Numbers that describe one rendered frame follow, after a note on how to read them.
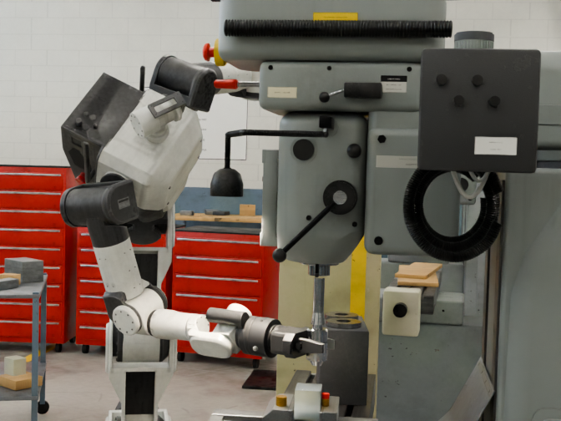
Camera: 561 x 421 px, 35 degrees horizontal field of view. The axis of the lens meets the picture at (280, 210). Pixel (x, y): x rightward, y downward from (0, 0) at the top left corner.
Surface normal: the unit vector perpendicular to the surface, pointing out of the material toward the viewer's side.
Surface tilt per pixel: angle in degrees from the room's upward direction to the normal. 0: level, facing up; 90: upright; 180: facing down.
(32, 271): 90
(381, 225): 90
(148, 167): 57
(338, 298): 90
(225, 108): 90
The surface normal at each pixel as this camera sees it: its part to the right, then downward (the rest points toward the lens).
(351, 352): -0.02, 0.05
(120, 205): 0.89, -0.06
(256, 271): -0.28, 0.04
